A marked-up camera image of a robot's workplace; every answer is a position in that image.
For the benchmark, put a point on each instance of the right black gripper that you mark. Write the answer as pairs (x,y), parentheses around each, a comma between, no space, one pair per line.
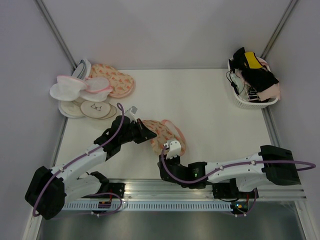
(167,161)

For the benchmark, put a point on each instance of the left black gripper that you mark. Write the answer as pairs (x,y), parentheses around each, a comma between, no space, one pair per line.
(145,134)

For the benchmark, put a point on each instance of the peach floral mesh laundry bag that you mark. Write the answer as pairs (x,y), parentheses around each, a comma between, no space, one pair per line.
(165,131)

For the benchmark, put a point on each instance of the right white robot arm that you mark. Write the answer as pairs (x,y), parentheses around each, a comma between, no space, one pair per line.
(271,165)

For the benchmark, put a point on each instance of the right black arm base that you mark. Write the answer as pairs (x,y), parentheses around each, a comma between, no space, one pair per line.
(223,191)

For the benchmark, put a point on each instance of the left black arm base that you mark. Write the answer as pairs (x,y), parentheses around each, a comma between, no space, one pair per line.
(117,188)

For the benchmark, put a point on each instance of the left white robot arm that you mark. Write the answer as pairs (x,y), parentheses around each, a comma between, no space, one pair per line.
(51,188)

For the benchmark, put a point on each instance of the beige bag with bra print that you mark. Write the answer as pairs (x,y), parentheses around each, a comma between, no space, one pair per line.
(98,110)

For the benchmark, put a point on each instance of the cream round mesh bag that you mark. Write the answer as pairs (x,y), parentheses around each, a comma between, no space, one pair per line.
(70,110)

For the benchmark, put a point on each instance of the white plastic laundry basket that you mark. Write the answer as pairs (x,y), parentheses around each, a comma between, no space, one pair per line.
(245,98)

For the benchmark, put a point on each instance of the white blue-trimmed mesh bag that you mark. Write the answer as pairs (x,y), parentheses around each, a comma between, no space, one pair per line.
(82,70)

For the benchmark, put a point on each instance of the white pink-trimmed mesh bag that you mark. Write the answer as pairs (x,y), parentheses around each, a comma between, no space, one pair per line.
(67,88)

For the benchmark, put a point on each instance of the pink bra in basket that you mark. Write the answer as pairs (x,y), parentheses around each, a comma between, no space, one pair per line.
(273,92)

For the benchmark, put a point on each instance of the black bra in basket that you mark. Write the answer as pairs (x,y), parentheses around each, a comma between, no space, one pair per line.
(259,79)

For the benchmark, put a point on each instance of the yellow garment in basket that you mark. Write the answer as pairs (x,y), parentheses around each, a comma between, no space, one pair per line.
(251,60)

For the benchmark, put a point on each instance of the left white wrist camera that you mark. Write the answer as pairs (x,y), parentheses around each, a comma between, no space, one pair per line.
(131,114)

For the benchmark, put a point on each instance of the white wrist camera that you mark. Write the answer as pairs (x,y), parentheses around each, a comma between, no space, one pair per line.
(174,148)
(131,114)

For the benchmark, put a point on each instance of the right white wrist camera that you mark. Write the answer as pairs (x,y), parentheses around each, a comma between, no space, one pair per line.
(174,148)

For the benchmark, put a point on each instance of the aluminium mounting rail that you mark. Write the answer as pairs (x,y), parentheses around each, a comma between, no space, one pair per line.
(156,189)

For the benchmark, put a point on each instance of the white slotted cable duct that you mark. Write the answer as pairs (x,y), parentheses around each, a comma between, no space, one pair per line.
(94,205)

